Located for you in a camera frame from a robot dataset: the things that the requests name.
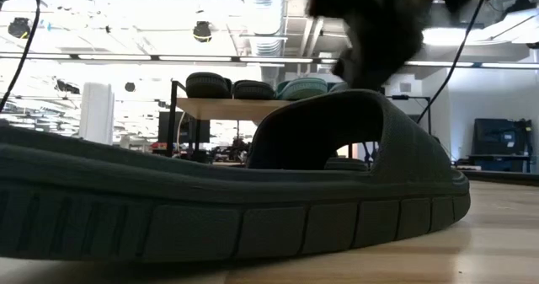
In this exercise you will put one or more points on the wooden shelf with black legs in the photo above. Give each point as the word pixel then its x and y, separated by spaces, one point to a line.
pixel 227 109

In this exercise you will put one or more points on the black cabinet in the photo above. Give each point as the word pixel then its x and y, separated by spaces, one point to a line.
pixel 497 136

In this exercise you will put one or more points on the long ceiling light strip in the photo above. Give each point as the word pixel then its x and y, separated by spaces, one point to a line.
pixel 189 59

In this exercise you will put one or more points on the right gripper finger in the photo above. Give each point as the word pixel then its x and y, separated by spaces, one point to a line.
pixel 396 52
pixel 358 71

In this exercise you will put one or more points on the black background monitor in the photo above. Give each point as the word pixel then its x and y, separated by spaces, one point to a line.
pixel 189 130

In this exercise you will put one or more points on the black rubber slide sandal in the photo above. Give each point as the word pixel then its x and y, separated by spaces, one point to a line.
pixel 210 233
pixel 252 91
pixel 208 86

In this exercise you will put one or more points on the black round ceiling speaker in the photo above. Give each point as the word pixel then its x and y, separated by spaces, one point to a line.
pixel 202 31
pixel 19 28

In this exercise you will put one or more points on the black aluminium table frame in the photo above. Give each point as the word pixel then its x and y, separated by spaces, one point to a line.
pixel 505 176

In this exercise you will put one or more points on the wide round silver duct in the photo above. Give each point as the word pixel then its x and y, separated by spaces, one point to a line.
pixel 265 23

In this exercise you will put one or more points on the white column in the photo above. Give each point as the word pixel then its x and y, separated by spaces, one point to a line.
pixel 97 107

